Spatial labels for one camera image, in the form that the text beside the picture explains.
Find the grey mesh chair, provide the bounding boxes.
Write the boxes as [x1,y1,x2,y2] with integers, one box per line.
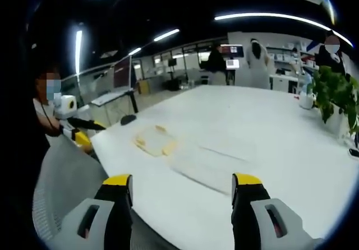
[31,137,113,243]

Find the white wall shelves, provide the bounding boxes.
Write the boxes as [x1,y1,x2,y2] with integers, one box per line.
[265,40,318,76]

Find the green potted plant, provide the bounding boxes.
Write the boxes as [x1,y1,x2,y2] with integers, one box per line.
[310,64,359,139]

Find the white watering jug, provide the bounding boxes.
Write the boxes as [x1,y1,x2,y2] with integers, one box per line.
[298,88,318,110]

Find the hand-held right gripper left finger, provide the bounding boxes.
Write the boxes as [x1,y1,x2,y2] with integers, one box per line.
[57,173,134,250]

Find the clear plastic sheet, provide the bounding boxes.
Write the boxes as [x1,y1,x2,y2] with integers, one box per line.
[168,140,257,198]

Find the black monitor on stand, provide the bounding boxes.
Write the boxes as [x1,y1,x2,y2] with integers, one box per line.
[167,58,178,82]

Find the black computer mouse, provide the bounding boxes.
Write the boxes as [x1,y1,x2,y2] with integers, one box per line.
[120,114,137,126]

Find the desk monitor with red screen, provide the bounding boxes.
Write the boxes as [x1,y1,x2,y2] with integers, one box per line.
[113,55,133,90]

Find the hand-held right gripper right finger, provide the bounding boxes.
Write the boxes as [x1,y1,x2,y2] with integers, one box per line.
[231,172,323,250]

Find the white office desk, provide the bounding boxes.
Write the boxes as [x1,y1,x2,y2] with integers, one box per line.
[90,88,139,115]

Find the standing kiosk screen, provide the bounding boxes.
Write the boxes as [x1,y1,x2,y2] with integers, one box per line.
[219,44,244,72]

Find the person's upper body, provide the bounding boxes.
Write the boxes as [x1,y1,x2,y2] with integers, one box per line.
[31,97,64,147]

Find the long curved ceiling light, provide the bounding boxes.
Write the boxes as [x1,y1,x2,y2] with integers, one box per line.
[214,12,355,48]

